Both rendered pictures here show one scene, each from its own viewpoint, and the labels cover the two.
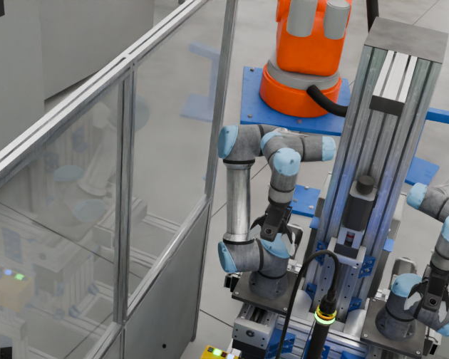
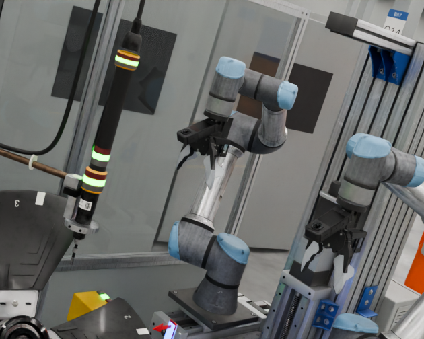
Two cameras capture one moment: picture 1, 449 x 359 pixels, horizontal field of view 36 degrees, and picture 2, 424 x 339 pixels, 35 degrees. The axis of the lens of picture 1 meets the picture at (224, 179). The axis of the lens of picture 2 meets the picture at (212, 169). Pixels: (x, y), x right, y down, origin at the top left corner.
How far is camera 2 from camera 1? 1.44 m
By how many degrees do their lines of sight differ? 34
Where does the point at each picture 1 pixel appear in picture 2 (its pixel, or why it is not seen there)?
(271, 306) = (201, 313)
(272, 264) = (218, 261)
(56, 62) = not seen: hidden behind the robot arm
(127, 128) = (110, 15)
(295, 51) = not seen: outside the picture
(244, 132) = (241, 116)
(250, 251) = (200, 236)
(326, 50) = not seen: outside the picture
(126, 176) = (95, 69)
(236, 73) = not seen: hidden behind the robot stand
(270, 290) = (208, 298)
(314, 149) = (271, 84)
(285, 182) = (219, 85)
